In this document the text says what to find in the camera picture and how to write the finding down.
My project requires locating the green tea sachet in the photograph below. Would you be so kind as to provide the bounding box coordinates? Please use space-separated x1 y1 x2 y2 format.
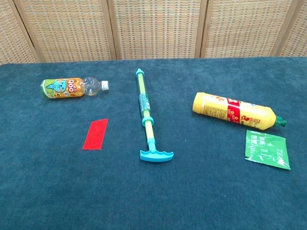
244 129 291 171

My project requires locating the woven rattan folding screen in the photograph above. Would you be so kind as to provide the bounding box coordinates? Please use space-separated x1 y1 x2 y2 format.
0 0 307 66

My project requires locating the blue yellow water pump toy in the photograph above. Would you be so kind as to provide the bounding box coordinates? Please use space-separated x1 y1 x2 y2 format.
135 68 175 163

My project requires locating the orange Qoo drink bottle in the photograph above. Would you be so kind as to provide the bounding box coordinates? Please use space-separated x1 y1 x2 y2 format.
40 77 110 99

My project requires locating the blue tablecloth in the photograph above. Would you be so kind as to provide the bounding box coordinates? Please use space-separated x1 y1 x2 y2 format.
0 57 307 230

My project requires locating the yellow bottle with green cap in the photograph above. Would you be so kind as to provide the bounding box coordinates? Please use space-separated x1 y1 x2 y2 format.
192 92 288 131

